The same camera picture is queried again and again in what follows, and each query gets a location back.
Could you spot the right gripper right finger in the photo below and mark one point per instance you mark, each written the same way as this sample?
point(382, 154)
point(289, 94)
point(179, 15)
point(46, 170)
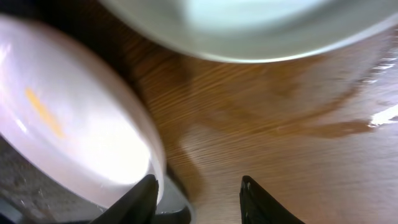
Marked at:
point(260, 207)

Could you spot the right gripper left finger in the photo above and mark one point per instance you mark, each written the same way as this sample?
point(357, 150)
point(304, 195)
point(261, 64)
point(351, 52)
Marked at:
point(137, 206)

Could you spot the cream white plate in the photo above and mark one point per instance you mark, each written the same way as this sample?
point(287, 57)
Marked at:
point(70, 115)

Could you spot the pale blue-white plate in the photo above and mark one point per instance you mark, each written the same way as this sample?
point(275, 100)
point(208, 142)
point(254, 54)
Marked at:
point(255, 31)

